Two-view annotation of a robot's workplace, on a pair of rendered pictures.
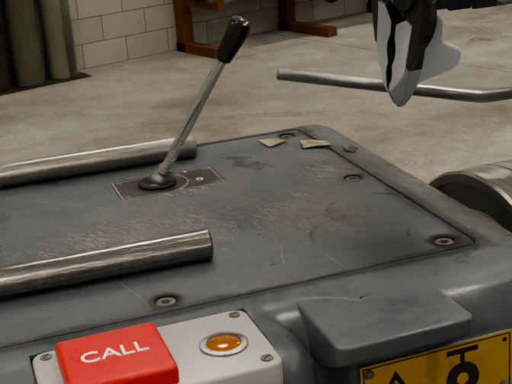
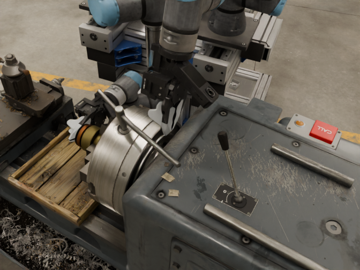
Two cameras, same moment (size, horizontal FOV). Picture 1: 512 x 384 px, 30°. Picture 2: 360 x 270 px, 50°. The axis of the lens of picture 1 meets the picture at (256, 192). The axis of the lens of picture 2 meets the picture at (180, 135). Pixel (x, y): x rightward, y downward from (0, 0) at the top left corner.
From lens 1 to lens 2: 138 cm
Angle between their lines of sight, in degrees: 103
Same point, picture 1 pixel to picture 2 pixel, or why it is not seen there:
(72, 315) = (318, 155)
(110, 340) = (322, 133)
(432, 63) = not seen: hidden behind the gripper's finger
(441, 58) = not seen: hidden behind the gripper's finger
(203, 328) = (298, 129)
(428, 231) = (220, 117)
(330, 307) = (270, 117)
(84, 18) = not seen: outside the picture
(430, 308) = (256, 103)
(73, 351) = (331, 136)
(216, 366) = (306, 120)
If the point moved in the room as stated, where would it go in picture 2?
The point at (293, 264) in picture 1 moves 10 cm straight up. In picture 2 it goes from (259, 132) to (267, 103)
